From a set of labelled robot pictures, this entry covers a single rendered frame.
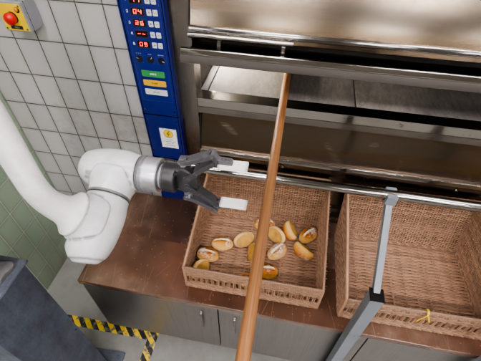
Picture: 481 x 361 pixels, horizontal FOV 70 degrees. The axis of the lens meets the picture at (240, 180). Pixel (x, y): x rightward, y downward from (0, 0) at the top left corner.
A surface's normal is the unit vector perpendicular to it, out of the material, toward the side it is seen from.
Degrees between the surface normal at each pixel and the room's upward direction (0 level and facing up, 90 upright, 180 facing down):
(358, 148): 70
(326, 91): 0
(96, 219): 53
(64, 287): 0
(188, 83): 90
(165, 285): 0
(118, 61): 90
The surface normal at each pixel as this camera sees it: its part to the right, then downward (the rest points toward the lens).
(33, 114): -0.18, 0.71
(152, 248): 0.01, -0.69
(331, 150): -0.17, 0.43
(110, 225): 0.77, -0.14
